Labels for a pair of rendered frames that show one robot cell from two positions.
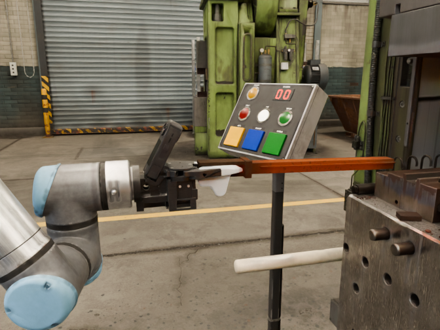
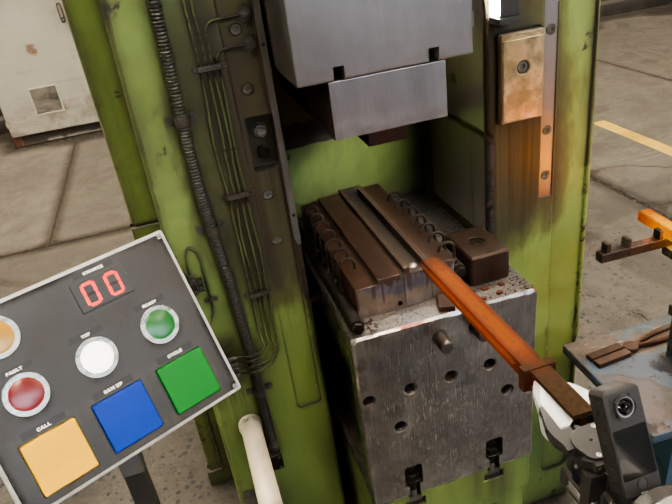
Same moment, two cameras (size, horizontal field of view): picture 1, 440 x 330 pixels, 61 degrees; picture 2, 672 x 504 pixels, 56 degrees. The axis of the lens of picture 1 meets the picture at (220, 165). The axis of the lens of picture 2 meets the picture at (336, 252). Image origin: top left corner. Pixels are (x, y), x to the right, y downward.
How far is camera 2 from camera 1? 118 cm
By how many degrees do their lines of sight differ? 83
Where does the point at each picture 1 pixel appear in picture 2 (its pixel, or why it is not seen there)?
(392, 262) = (454, 355)
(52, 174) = not seen: outside the picture
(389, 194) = (387, 301)
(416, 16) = (378, 82)
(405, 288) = (477, 364)
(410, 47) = (377, 122)
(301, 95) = (150, 265)
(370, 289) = (426, 407)
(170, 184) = not seen: hidden behind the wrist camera
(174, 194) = not seen: hidden behind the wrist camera
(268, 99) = (69, 319)
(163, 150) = (644, 430)
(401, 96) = (262, 184)
